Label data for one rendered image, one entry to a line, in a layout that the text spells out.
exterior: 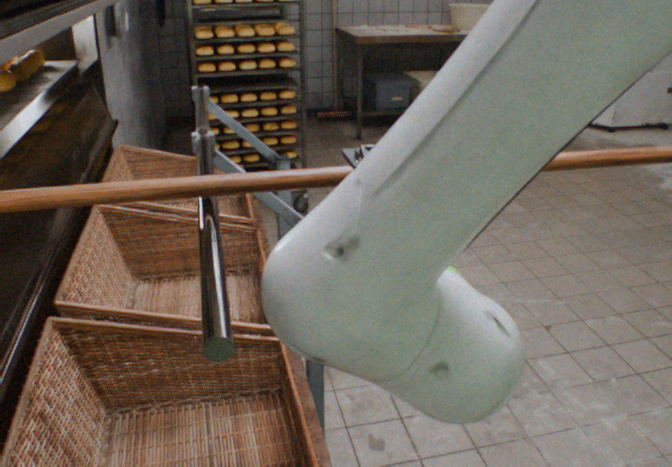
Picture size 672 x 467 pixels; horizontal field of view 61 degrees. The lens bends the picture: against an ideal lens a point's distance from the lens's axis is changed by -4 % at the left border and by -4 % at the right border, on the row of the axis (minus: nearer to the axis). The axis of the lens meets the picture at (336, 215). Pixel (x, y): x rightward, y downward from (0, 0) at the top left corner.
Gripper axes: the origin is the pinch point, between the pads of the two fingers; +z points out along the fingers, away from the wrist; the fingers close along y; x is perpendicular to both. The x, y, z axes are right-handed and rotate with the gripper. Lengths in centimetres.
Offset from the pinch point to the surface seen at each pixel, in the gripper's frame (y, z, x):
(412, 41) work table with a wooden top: 33, 422, 160
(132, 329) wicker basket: 39, 35, -37
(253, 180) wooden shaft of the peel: -0.9, 9.1, -12.6
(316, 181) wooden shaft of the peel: -0.1, 8.9, -3.4
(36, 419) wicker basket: 38, 10, -51
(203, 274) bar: 2.0, -12.1, -20.4
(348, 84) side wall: 85, 507, 125
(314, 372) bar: 63, 45, 2
